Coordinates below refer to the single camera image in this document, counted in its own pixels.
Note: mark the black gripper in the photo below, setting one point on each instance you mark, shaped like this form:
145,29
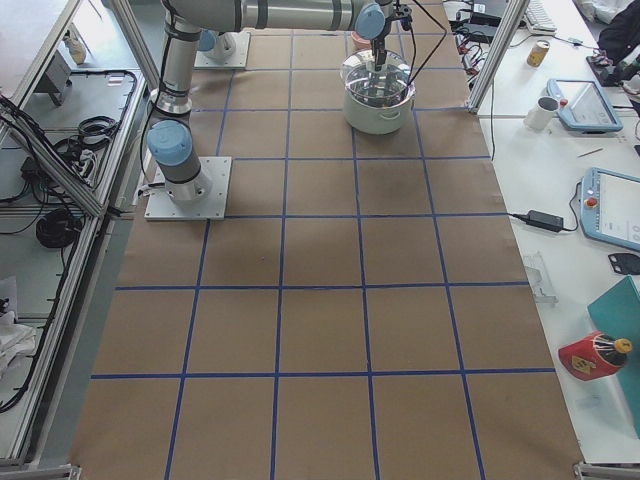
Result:
378,43

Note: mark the glass pot lid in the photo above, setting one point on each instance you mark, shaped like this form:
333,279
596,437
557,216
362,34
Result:
377,86

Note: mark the pale green cooking pot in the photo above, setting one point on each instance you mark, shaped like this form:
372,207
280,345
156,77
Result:
378,120

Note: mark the pink bowl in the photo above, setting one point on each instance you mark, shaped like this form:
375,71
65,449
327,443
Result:
359,43

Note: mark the black laptop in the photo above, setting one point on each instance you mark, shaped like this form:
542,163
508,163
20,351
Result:
482,12

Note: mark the yellow drink can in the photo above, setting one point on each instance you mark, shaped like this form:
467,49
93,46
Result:
538,53

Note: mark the white mug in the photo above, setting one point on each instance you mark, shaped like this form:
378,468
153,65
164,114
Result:
541,113

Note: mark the far blue teach pendant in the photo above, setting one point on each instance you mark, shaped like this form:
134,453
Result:
584,106

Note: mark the blue teach pendant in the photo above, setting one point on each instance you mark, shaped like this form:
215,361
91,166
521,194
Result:
584,106
609,207

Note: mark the black power adapter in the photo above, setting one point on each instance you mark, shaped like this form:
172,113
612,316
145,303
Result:
545,221

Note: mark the near blue teach pendant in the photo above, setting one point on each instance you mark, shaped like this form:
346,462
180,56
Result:
609,207

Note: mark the clear acrylic stand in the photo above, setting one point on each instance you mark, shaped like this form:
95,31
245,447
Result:
539,280

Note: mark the teal board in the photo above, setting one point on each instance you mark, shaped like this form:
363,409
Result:
616,313

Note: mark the red bottle with yellow cap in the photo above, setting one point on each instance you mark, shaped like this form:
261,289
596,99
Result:
595,356

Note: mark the aluminium frame post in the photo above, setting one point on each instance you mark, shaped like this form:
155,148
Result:
511,19

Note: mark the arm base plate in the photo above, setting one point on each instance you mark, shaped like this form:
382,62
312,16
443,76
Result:
204,198
237,61

